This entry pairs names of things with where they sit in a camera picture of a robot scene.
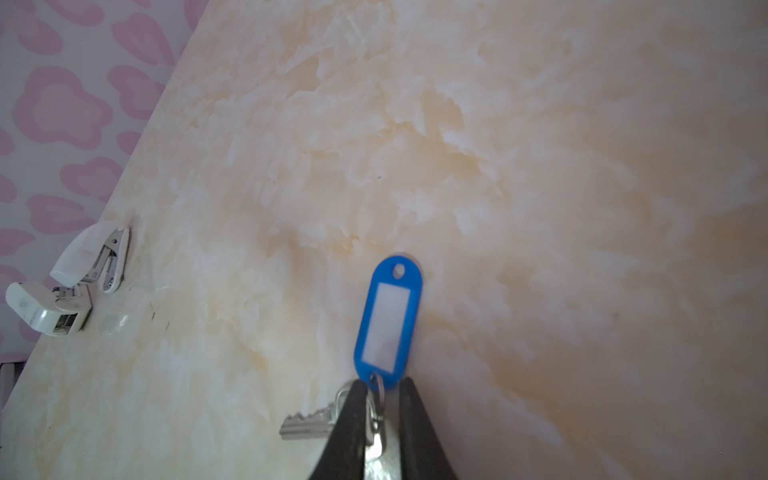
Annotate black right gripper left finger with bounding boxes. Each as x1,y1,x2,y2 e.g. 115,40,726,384
309,380,368,480

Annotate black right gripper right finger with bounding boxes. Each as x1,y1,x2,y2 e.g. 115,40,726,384
398,377,458,480

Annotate blue key tag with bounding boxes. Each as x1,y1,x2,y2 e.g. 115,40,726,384
353,255,423,391

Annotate silver key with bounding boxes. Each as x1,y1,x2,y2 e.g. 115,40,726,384
279,381,386,462

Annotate white clip lower one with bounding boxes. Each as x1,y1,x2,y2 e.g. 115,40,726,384
5,282,92,337

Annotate white clip near wall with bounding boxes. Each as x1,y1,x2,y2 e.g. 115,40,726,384
50,221,130,294

